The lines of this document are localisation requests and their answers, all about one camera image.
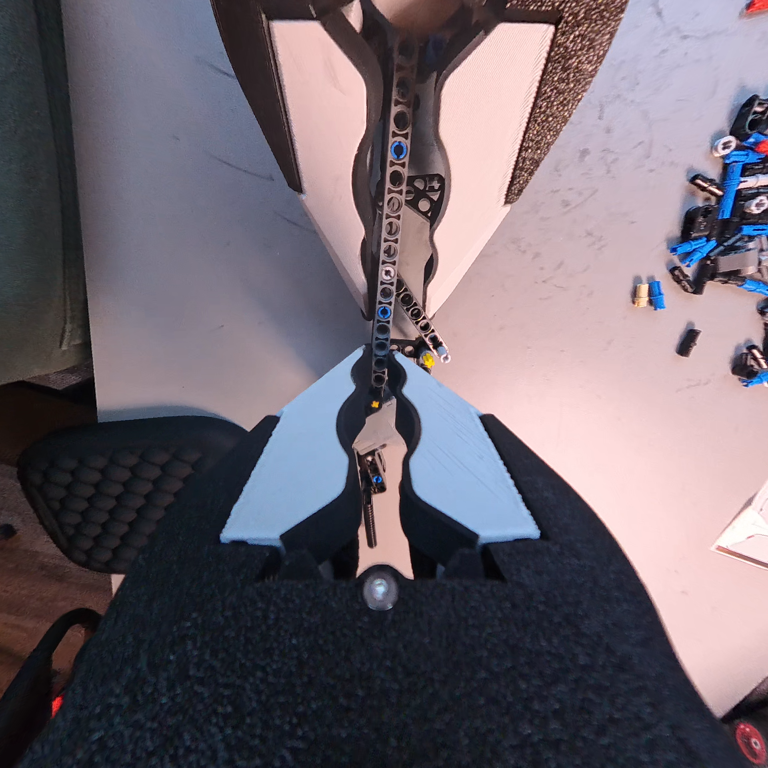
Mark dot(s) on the toy truck box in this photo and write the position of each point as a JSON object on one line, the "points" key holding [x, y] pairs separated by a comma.
{"points": [[750, 738]]}

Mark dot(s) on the small blue pin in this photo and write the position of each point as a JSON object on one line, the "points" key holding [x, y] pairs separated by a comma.
{"points": [[658, 295]]}

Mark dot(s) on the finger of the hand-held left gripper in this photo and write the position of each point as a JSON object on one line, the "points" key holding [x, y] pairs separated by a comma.
{"points": [[317, 121], [498, 121]]}

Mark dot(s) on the small black connector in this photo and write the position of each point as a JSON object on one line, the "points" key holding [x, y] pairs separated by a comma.
{"points": [[687, 341]]}

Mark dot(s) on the pile of small building pieces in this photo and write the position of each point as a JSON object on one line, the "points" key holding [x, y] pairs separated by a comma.
{"points": [[719, 228]]}

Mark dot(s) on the small tan pin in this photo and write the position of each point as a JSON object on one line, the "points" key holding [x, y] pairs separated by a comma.
{"points": [[641, 294]]}

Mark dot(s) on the white sticker sheet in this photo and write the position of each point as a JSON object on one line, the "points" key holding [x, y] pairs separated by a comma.
{"points": [[747, 528]]}

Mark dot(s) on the grey desk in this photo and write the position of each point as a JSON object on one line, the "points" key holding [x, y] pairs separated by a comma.
{"points": [[179, 240]]}

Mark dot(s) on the grey and black brick chassis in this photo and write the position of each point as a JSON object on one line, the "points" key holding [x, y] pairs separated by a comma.
{"points": [[394, 180]]}

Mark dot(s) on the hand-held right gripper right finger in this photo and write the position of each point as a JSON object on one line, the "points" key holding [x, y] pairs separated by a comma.
{"points": [[474, 481]]}

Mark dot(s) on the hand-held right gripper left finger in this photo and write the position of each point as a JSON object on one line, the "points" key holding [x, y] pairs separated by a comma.
{"points": [[282, 481]]}

